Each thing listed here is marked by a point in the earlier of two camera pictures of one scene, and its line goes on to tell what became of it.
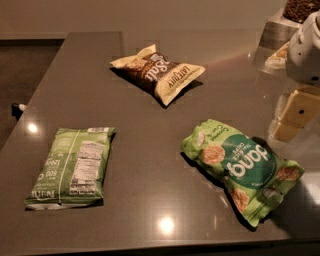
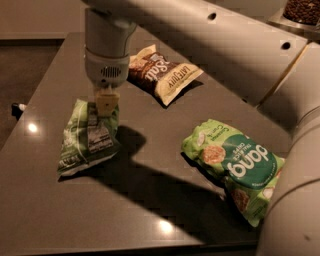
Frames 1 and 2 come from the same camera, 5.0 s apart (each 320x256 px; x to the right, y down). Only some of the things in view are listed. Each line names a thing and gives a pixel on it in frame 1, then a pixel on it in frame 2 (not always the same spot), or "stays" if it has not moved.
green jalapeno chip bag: [72, 173] -> [88, 137]
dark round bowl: [298, 10] stays
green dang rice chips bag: [254, 175] stays
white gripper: [305, 53] -> [106, 70]
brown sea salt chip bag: [163, 77] stays
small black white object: [17, 109] stays
